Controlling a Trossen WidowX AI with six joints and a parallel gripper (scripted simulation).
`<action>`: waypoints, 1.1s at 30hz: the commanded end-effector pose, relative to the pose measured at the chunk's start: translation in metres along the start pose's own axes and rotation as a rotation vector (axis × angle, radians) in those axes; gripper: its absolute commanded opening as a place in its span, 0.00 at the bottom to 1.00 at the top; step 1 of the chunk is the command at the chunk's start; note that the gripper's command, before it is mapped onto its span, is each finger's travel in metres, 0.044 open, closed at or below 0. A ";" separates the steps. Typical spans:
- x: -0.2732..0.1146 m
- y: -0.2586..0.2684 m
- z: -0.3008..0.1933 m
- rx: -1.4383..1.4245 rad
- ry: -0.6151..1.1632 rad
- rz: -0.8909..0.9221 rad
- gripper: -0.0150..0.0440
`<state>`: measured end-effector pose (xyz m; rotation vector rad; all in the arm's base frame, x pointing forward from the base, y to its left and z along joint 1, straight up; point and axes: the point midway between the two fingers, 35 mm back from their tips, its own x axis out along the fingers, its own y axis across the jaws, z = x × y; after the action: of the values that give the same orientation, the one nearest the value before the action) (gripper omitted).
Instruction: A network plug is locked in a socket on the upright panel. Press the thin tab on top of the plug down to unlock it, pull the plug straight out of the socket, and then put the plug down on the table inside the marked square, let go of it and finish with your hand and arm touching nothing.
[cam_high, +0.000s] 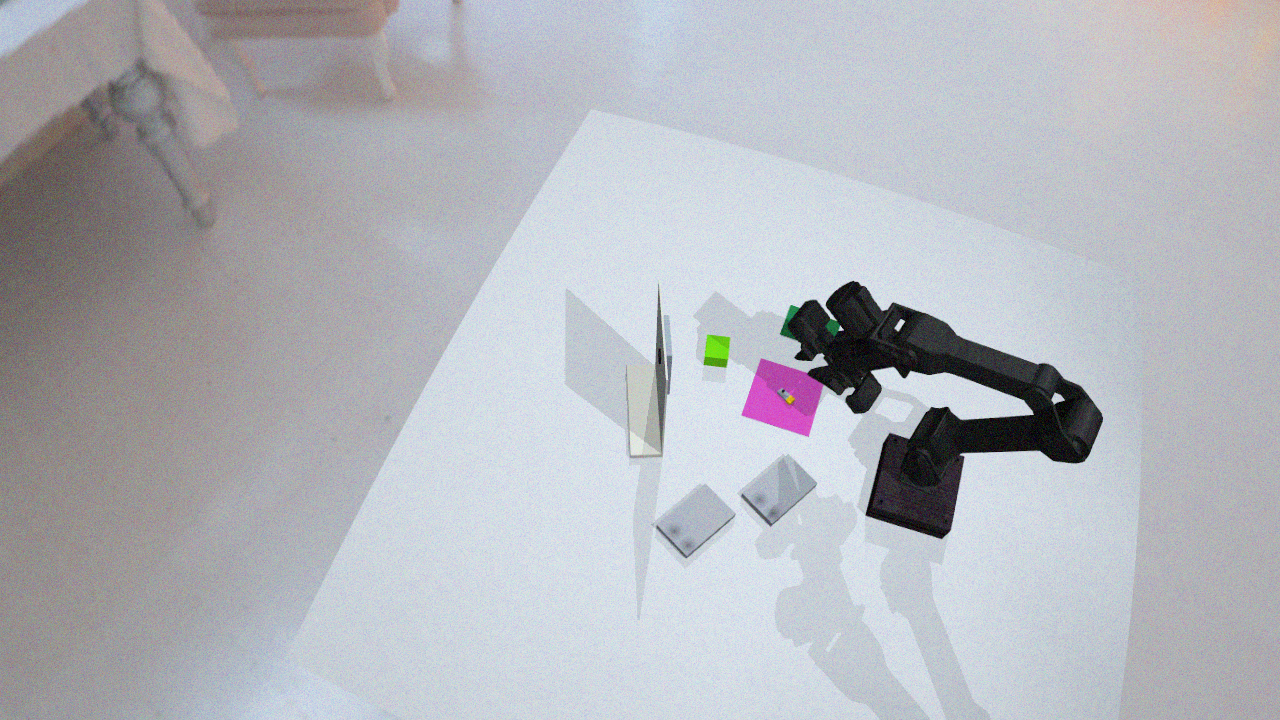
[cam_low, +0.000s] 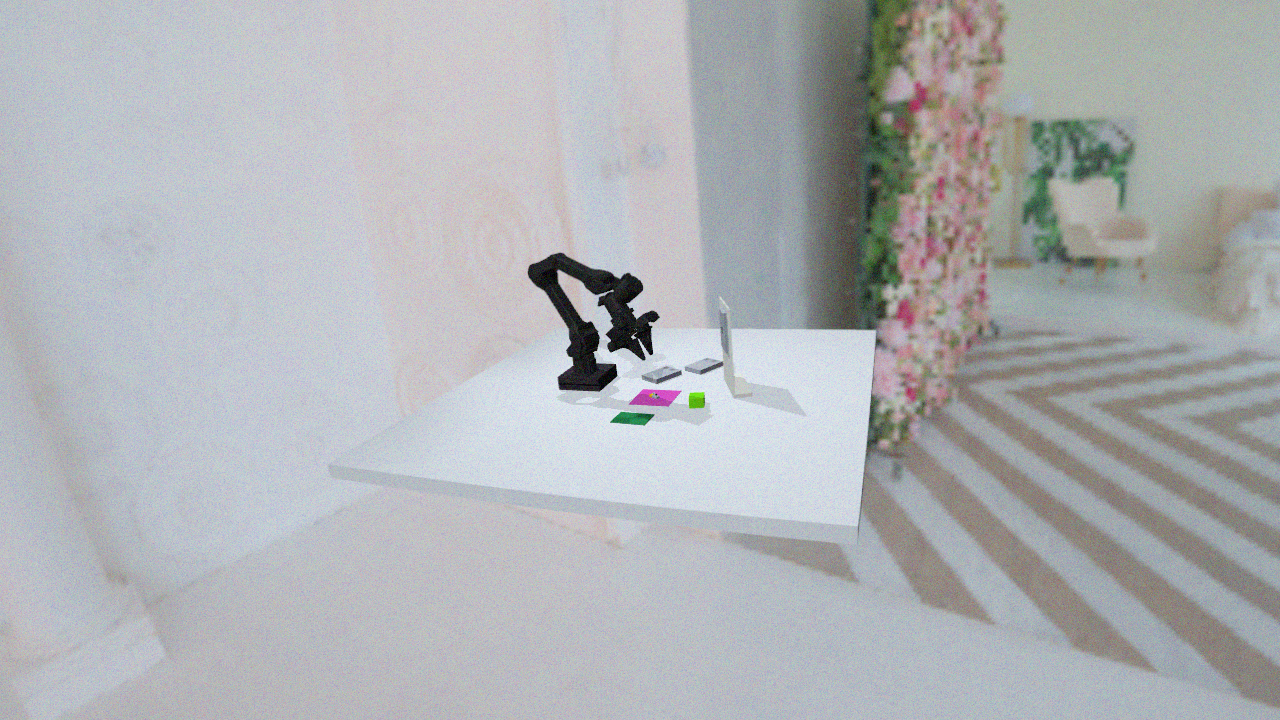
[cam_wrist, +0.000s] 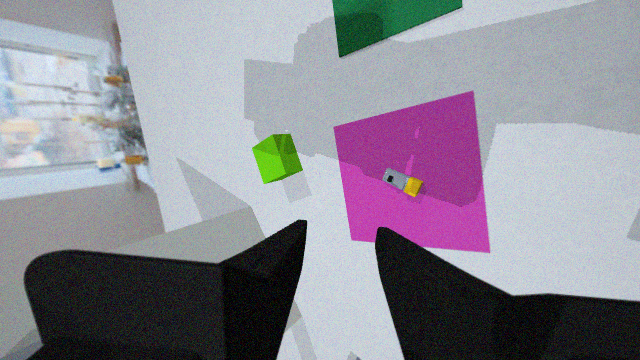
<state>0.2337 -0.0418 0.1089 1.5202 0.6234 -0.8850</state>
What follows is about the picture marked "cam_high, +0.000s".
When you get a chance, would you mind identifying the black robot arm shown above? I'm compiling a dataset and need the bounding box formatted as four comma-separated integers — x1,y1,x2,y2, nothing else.
826,281,1103,495

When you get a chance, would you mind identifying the magenta translucent square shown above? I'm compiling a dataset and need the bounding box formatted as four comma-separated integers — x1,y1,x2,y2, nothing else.
742,359,824,437

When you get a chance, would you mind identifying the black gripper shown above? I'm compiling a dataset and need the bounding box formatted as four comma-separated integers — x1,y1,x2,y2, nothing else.
788,299,882,414

